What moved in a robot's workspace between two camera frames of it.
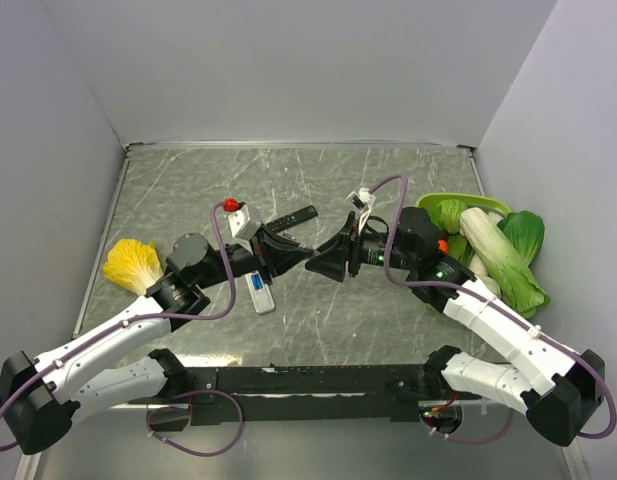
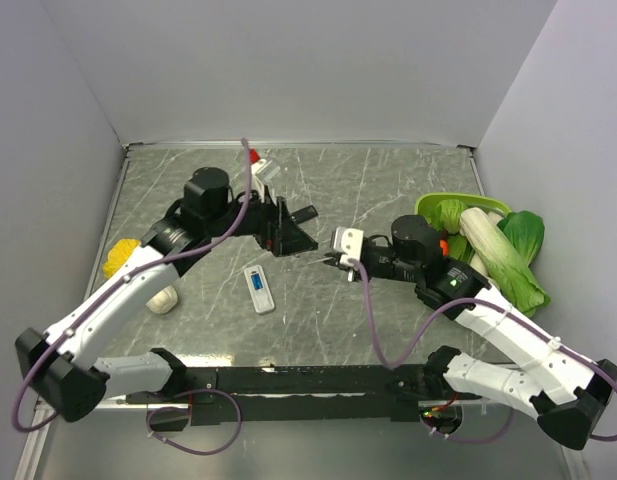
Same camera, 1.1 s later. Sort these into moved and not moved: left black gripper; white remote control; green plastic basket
Moved: left black gripper
Not moved: green plastic basket; white remote control
